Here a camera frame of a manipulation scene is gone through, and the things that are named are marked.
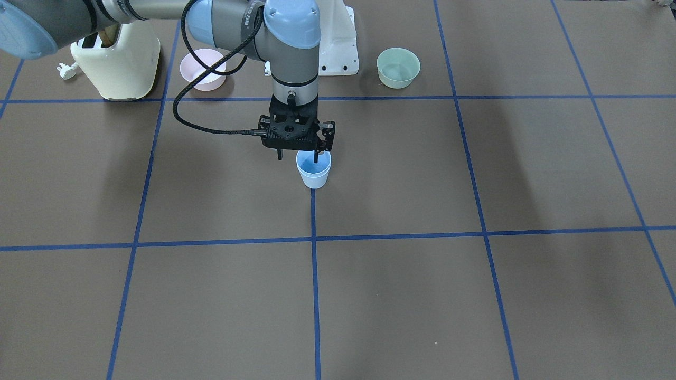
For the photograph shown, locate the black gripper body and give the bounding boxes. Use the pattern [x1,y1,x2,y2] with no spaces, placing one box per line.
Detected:
[258,96,336,154]

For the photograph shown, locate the light blue cup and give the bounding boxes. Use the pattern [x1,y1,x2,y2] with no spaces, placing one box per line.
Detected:
[295,151,332,189]

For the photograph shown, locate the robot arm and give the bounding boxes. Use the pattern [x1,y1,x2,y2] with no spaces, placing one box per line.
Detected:
[2,1,335,160]

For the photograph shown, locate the pink bowl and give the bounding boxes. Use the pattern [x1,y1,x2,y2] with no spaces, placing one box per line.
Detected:
[180,49,227,91]

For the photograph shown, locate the green bowl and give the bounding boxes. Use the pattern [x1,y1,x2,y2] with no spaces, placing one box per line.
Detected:
[376,47,421,89]

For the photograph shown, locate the cream toaster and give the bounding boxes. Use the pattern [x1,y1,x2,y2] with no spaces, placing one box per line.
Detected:
[70,20,161,101]

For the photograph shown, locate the bread slice in toaster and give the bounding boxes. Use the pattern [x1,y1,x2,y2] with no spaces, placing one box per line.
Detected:
[97,24,120,49]

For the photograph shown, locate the white power plug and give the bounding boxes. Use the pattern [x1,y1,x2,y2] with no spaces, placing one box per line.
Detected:
[57,63,79,80]

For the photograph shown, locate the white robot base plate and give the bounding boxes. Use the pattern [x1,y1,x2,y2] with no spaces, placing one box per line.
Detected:
[264,0,360,77]

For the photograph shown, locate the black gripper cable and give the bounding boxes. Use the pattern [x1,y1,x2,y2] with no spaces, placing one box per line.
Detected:
[172,0,265,136]

